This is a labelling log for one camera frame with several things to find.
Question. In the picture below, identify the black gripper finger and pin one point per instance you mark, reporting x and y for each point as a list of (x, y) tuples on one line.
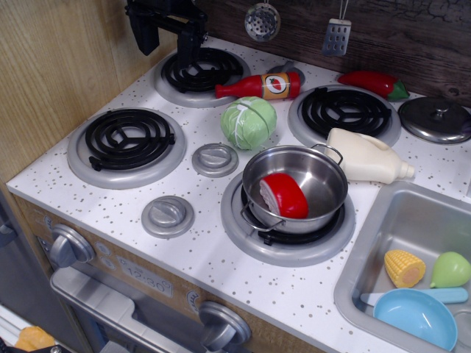
[(145, 33), (188, 45)]

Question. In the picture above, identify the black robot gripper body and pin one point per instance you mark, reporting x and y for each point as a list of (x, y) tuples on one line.
[(178, 17)]

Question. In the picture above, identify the red toy sushi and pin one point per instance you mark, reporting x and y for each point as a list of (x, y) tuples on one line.
[(283, 196)]

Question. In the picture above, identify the small steel pan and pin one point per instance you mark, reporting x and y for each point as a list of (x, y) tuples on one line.
[(319, 176)]

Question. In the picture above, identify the blue toy frying pan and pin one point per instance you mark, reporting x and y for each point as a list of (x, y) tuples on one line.
[(421, 313)]

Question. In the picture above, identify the back left stove burner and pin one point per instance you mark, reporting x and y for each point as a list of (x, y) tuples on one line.
[(194, 86)]

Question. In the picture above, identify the stove burner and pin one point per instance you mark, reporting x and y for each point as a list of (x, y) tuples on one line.
[(316, 111), (126, 148), (194, 86), (281, 249)]

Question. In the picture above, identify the hanging steel strainer ladle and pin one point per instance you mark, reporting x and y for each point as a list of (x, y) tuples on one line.
[(262, 22)]

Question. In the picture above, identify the green toy cabbage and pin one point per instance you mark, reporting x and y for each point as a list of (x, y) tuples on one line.
[(248, 122)]

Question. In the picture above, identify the back grey stovetop knob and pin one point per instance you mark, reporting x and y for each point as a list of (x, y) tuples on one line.
[(288, 67)]

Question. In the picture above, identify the grey stovetop knob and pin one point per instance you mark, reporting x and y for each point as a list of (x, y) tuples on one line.
[(167, 217), (288, 67), (215, 160)]

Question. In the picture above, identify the red toy ketchup bottle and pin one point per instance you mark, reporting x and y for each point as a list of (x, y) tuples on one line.
[(265, 86)]

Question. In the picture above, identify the front left stove burner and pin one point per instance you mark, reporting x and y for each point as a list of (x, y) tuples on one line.
[(126, 148)]

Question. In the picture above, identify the upper grey stovetop knob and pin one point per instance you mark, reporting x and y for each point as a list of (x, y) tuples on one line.
[(215, 160)]

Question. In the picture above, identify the hanging steel spatula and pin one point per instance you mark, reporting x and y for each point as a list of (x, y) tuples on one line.
[(337, 34)]

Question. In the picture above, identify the lower grey stovetop knob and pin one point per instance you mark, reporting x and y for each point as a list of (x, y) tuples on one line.
[(167, 217)]

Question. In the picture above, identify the back right stove burner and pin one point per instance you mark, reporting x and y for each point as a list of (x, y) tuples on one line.
[(316, 111)]

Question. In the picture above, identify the red toy chili pepper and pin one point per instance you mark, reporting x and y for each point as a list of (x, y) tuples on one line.
[(385, 85)]

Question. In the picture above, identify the white toy milk jug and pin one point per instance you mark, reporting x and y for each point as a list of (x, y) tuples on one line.
[(365, 158)]

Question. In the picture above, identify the left silver oven knob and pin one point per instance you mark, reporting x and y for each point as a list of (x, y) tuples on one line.
[(69, 247)]

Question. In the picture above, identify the silver oven knob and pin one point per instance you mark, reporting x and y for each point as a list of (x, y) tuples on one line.
[(223, 329), (69, 247)]

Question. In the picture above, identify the front right stove burner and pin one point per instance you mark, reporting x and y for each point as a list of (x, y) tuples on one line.
[(281, 249)]

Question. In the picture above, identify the steel pot lid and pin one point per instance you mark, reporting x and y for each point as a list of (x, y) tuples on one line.
[(436, 120)]

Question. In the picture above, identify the right silver oven knob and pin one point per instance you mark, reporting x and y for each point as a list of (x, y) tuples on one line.
[(223, 329)]

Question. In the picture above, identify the steel toy sink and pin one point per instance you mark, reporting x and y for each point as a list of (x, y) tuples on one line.
[(407, 217)]

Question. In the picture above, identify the yellow toy corn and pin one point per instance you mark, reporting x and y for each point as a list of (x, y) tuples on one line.
[(404, 269)]

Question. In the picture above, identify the orange toy item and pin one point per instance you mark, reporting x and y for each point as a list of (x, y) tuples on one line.
[(33, 338)]

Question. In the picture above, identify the green toy pear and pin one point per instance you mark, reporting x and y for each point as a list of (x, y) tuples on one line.
[(450, 269)]

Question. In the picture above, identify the silver oven door handle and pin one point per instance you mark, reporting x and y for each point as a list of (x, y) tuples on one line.
[(119, 318)]

